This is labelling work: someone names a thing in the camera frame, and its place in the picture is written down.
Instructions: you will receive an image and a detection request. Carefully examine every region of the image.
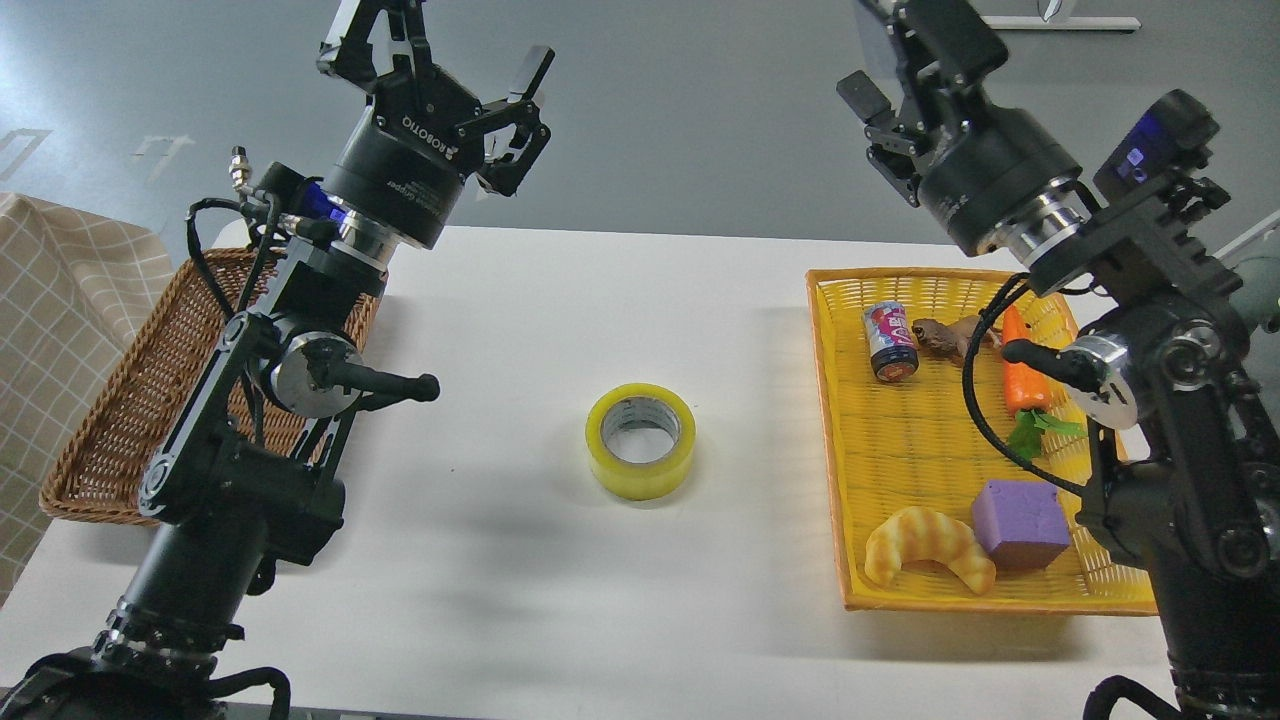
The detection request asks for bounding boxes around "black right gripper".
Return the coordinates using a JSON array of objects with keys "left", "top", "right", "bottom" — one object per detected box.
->
[{"left": 836, "top": 1, "right": 1082, "bottom": 258}]

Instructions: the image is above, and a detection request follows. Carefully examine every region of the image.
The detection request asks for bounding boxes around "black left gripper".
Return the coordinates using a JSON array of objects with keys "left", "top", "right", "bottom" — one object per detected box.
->
[{"left": 316, "top": 0, "right": 556, "bottom": 251}]

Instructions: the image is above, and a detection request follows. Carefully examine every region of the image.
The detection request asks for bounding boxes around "yellow tape roll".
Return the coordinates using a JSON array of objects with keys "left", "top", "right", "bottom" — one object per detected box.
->
[{"left": 584, "top": 383, "right": 696, "bottom": 501}]

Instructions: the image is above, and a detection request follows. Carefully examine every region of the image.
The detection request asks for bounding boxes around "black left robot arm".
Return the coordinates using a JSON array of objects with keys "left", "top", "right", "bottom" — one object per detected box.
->
[{"left": 3, "top": 1, "right": 556, "bottom": 719}]

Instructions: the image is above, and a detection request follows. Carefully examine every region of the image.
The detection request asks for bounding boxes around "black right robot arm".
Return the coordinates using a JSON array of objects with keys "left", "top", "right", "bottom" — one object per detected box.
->
[{"left": 838, "top": 1, "right": 1277, "bottom": 719}]

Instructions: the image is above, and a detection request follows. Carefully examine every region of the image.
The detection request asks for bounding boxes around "white floor stand base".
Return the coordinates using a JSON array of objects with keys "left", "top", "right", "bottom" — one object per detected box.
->
[{"left": 982, "top": 15, "right": 1143, "bottom": 35}]

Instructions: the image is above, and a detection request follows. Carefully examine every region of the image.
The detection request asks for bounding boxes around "brown toy animal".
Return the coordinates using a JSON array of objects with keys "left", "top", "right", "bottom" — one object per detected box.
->
[{"left": 910, "top": 315, "right": 1004, "bottom": 366}]

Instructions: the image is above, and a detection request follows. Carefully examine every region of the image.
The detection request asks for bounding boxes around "small drink can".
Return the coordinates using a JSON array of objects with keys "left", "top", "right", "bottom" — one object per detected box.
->
[{"left": 861, "top": 301, "right": 919, "bottom": 383}]

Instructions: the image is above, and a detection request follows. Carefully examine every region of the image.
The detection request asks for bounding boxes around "orange toy carrot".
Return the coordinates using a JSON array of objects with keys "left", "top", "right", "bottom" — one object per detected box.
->
[{"left": 1000, "top": 306, "right": 1085, "bottom": 461}]

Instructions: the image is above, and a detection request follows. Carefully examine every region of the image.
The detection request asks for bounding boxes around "yellow woven basket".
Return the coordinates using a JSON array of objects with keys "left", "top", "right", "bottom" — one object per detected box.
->
[{"left": 806, "top": 266, "right": 1156, "bottom": 616}]

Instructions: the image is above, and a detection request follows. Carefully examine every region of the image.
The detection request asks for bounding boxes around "beige checkered cloth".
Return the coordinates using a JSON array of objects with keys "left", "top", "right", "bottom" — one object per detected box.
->
[{"left": 1, "top": 192, "right": 173, "bottom": 594}]

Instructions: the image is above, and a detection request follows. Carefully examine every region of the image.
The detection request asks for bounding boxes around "toy croissant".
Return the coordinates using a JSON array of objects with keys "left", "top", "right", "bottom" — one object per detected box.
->
[{"left": 864, "top": 506, "right": 998, "bottom": 594}]

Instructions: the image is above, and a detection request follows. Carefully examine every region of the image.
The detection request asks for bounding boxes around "purple foam block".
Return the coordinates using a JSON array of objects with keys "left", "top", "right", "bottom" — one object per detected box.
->
[{"left": 972, "top": 479, "right": 1071, "bottom": 571}]

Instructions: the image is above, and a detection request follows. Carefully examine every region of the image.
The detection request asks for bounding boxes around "brown wicker basket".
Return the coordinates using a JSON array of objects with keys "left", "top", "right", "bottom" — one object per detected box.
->
[{"left": 38, "top": 249, "right": 380, "bottom": 525}]

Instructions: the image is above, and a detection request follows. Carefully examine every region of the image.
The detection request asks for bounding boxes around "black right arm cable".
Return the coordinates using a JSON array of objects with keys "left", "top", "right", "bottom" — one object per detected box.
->
[{"left": 960, "top": 272, "right": 1091, "bottom": 498}]

